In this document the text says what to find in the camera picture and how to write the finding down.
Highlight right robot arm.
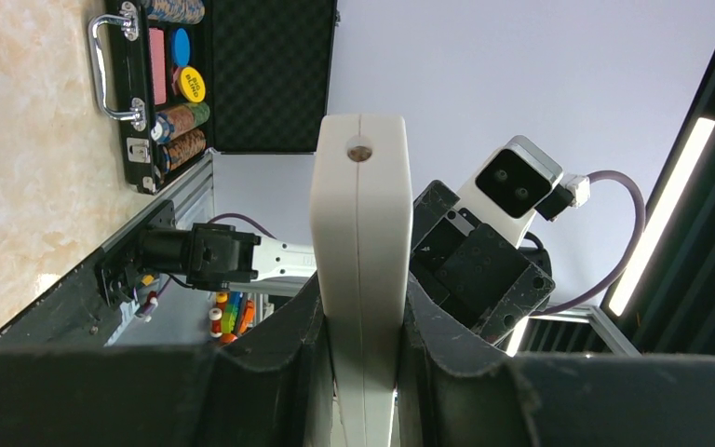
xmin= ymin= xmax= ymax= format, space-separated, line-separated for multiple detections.
xmin=96 ymin=181 xmax=555 ymax=344

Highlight colourful toy blocks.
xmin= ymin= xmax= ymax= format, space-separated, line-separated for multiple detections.
xmin=208 ymin=291 xmax=256 ymax=345

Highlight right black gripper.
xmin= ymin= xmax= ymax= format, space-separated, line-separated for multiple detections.
xmin=410 ymin=181 xmax=555 ymax=345

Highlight black poker chip case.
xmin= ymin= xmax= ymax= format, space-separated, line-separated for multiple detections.
xmin=87 ymin=1 xmax=340 ymax=195

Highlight pink card deck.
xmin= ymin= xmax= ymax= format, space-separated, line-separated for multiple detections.
xmin=148 ymin=27 xmax=168 ymax=105

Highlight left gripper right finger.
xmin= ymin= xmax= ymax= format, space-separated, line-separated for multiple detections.
xmin=398 ymin=278 xmax=715 ymax=446

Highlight white remote control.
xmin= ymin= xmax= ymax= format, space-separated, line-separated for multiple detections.
xmin=309 ymin=114 xmax=412 ymax=446

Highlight yellow big blind chip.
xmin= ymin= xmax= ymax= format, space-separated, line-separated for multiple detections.
xmin=176 ymin=66 xmax=207 ymax=103

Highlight blue dealer chip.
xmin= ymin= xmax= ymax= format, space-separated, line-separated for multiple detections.
xmin=170 ymin=28 xmax=192 ymax=67

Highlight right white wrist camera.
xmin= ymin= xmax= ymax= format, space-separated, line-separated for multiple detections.
xmin=456 ymin=135 xmax=564 ymax=248

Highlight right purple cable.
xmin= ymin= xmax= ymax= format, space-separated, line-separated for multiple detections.
xmin=530 ymin=169 xmax=647 ymax=317

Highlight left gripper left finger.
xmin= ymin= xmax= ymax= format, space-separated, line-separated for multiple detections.
xmin=0 ymin=278 xmax=333 ymax=446

